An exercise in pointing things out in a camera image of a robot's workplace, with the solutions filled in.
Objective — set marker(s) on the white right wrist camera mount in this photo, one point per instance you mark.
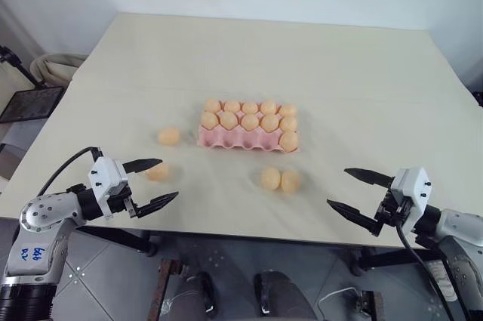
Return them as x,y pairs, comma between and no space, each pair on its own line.
411,185

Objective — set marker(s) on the black table frame bar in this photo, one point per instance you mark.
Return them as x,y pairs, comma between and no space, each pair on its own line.
120,238
388,258

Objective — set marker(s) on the pink egg tray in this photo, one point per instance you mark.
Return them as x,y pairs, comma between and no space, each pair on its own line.
237,139

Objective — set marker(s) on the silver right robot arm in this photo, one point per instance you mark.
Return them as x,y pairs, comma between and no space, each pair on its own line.
462,238

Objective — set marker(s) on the black framed flat panel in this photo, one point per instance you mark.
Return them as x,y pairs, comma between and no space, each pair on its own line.
32,104

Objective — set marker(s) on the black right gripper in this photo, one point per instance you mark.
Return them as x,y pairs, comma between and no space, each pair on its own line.
392,207

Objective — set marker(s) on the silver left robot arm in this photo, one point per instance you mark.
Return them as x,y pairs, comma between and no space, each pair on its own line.
37,215

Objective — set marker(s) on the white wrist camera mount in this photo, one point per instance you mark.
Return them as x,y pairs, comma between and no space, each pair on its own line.
107,175
411,185

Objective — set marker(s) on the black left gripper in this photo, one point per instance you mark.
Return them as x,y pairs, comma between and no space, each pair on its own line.
120,200

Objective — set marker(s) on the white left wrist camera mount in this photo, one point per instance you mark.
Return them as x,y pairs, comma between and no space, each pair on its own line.
107,175

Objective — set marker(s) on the rusty metal bar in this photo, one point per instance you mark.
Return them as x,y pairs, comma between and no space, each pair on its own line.
166,287
371,304

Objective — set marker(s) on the orange egg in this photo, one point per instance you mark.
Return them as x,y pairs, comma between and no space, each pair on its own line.
210,119
249,122
213,105
270,179
287,110
290,180
269,122
158,172
168,136
288,123
228,120
250,107
289,141
268,106
232,106

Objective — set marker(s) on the dark object at wall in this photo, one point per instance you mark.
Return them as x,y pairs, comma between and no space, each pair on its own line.
478,98

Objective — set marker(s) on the black tripod stand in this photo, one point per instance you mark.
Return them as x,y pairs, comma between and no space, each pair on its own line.
17,64

